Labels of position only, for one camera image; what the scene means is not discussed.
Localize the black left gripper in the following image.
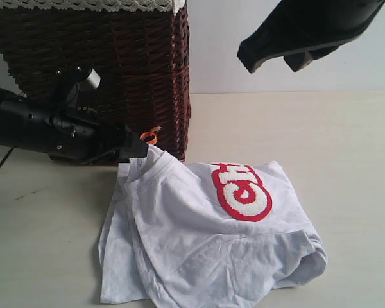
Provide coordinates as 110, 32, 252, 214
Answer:
48, 108, 149, 164

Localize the dark brown wicker basket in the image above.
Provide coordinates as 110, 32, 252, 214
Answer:
0, 8, 191, 160

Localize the orange size tag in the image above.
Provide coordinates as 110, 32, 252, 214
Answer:
140, 126, 162, 144

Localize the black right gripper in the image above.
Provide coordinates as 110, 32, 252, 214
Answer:
237, 0, 385, 73

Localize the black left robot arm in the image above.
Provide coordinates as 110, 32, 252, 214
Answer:
0, 88, 148, 165

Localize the white t-shirt red print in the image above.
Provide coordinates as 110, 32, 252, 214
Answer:
98, 146, 328, 307

